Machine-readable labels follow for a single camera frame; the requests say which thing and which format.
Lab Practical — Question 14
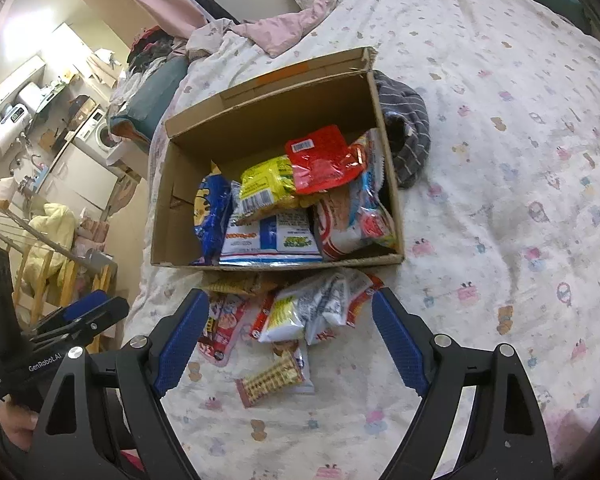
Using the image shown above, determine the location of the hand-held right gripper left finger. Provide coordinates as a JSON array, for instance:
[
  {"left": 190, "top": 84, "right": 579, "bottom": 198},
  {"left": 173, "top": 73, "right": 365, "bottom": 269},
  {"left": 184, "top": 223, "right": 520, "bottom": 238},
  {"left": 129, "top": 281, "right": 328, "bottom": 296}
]
[{"left": 30, "top": 287, "right": 211, "bottom": 480}]

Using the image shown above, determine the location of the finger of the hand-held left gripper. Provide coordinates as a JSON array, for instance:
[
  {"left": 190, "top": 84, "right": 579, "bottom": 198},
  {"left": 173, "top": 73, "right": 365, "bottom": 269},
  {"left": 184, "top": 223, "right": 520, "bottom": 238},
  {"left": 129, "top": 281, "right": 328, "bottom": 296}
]
[
  {"left": 72, "top": 296, "right": 130, "bottom": 342},
  {"left": 29, "top": 289, "right": 109, "bottom": 337}
]

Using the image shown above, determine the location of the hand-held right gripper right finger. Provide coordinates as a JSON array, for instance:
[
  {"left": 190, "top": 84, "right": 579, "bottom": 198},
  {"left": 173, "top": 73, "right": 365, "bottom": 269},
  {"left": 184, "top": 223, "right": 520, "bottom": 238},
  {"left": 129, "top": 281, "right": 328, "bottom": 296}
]
[{"left": 371, "top": 287, "right": 553, "bottom": 480}]

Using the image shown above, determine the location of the pink cartoon snack packet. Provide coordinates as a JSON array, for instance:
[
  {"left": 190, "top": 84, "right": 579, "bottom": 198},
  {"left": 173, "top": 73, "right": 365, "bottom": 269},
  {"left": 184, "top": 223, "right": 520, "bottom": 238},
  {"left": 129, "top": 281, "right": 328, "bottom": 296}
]
[{"left": 196, "top": 291, "right": 261, "bottom": 368}]

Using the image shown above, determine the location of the yellow cracker packet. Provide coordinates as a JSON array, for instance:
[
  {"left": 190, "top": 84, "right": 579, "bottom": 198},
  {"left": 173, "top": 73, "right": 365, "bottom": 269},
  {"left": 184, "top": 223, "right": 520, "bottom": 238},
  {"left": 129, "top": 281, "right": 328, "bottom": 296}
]
[{"left": 202, "top": 274, "right": 278, "bottom": 297}]

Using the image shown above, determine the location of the clear stick biscuit packet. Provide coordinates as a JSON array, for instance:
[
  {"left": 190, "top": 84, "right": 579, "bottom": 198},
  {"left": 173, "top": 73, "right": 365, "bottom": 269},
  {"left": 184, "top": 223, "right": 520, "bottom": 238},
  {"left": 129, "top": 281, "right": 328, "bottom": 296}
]
[{"left": 235, "top": 342, "right": 316, "bottom": 408}]

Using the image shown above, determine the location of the white yellow-label snack packet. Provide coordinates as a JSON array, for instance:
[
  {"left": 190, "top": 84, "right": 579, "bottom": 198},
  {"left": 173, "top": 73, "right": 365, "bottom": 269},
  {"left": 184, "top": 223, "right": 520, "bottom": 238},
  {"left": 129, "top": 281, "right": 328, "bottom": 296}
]
[{"left": 250, "top": 285, "right": 311, "bottom": 345}]

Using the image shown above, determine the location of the pink white snack packet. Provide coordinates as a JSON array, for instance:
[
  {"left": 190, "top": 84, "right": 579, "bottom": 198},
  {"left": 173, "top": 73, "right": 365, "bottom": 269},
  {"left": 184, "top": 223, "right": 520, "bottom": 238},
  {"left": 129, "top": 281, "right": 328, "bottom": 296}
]
[{"left": 312, "top": 130, "right": 398, "bottom": 261}]

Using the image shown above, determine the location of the white blue snack packet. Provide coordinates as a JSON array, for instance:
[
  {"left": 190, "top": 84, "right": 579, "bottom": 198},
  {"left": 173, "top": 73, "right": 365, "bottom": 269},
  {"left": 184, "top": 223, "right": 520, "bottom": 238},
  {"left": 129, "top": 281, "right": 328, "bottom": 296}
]
[{"left": 219, "top": 207, "right": 326, "bottom": 266}]

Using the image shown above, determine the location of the yellow snack packet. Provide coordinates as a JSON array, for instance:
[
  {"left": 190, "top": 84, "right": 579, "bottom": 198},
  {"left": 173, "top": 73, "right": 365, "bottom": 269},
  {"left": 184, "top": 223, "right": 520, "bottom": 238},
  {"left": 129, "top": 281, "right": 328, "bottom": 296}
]
[{"left": 237, "top": 155, "right": 301, "bottom": 221}]

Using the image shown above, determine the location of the red barcode snack packet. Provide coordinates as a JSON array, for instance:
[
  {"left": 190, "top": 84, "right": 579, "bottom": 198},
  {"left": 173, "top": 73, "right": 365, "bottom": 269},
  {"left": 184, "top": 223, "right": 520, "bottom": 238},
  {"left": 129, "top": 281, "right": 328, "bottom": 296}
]
[{"left": 285, "top": 125, "right": 371, "bottom": 195}]

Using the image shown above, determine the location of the cardboard box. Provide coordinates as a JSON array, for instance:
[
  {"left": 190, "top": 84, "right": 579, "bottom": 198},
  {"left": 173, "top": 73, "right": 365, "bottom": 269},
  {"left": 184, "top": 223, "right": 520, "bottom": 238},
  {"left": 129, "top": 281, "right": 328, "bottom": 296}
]
[{"left": 150, "top": 46, "right": 406, "bottom": 268}]

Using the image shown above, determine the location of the person's left hand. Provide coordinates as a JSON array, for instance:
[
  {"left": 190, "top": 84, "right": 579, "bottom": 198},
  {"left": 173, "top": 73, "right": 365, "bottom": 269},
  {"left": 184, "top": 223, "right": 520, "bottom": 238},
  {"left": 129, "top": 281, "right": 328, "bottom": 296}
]
[{"left": 0, "top": 402, "right": 38, "bottom": 448}]

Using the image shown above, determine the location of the pale yellow cloth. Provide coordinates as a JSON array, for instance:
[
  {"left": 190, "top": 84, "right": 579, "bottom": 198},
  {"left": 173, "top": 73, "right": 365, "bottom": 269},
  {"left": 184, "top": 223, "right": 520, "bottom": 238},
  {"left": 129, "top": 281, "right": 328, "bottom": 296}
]
[{"left": 20, "top": 202, "right": 76, "bottom": 286}]

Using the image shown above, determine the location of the white kitchen cabinet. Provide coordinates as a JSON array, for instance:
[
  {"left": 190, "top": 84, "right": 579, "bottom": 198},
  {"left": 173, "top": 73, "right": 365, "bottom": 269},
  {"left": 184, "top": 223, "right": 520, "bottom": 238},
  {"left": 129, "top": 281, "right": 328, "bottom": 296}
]
[{"left": 35, "top": 145, "right": 126, "bottom": 211}]

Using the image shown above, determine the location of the white bedside shelf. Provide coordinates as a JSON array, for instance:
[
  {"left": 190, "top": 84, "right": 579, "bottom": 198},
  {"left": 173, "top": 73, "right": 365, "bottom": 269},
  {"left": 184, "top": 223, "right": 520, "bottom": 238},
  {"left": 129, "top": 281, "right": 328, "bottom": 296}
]
[{"left": 105, "top": 142, "right": 151, "bottom": 181}]

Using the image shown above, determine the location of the white washing machine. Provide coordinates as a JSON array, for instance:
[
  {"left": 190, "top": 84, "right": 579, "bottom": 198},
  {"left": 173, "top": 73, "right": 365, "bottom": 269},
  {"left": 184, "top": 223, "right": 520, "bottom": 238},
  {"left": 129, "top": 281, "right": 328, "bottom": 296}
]
[{"left": 75, "top": 105, "right": 118, "bottom": 153}]

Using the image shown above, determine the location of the white water heater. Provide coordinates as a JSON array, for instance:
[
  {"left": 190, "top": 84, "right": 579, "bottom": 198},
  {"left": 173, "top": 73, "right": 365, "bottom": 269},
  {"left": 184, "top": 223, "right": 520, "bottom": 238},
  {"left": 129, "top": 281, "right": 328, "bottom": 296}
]
[{"left": 0, "top": 102, "right": 33, "bottom": 158}]

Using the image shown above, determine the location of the printed white quilt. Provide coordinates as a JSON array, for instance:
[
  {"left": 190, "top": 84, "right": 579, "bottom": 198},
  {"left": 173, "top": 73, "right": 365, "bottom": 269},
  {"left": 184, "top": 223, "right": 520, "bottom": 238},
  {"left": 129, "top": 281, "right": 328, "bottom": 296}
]
[{"left": 130, "top": 0, "right": 600, "bottom": 480}]

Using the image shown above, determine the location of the grey striped cloth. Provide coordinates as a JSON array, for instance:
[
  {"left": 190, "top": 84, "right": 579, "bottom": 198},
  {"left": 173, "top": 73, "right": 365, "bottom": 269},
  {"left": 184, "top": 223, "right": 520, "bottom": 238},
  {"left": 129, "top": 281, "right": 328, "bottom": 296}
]
[{"left": 372, "top": 70, "right": 431, "bottom": 190}]

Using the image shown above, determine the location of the white kitchen appliance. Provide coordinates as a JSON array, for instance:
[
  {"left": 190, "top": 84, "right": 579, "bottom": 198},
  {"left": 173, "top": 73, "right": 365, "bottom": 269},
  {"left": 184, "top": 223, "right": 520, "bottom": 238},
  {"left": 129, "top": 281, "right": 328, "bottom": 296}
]
[{"left": 17, "top": 82, "right": 43, "bottom": 111}]

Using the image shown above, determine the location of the white floral cloth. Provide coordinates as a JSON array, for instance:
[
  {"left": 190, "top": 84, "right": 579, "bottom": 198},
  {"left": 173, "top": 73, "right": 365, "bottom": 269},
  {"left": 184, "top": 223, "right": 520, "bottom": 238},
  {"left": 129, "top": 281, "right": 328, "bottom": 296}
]
[{"left": 111, "top": 67, "right": 146, "bottom": 111}]

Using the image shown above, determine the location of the beige hanging cloth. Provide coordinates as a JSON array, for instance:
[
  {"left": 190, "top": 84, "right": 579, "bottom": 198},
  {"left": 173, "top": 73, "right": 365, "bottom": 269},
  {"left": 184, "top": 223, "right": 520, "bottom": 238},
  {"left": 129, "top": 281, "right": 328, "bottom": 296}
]
[{"left": 87, "top": 47, "right": 123, "bottom": 88}]

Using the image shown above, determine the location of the pile of dark clothes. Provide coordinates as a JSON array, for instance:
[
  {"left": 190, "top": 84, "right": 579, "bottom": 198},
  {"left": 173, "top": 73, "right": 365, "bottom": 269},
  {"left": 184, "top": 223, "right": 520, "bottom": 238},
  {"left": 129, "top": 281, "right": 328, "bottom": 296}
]
[{"left": 129, "top": 25, "right": 188, "bottom": 68}]

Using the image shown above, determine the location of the pink blanket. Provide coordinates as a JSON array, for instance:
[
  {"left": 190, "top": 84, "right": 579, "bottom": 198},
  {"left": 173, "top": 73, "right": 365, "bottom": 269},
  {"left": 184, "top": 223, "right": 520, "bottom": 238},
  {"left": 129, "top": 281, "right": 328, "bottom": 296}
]
[{"left": 185, "top": 0, "right": 476, "bottom": 58}]

